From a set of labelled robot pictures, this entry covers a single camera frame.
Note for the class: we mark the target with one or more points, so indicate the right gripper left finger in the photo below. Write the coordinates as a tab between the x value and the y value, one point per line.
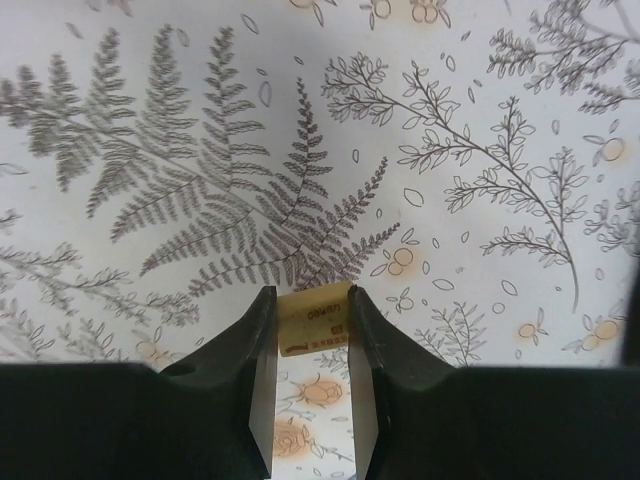
209	415

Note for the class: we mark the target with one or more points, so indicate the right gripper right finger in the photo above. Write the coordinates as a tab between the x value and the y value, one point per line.
417	417

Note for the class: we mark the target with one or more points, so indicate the yellow eraser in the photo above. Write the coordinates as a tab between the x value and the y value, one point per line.
313	320

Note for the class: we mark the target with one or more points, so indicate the floral table mat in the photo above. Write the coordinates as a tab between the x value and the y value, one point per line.
472	165

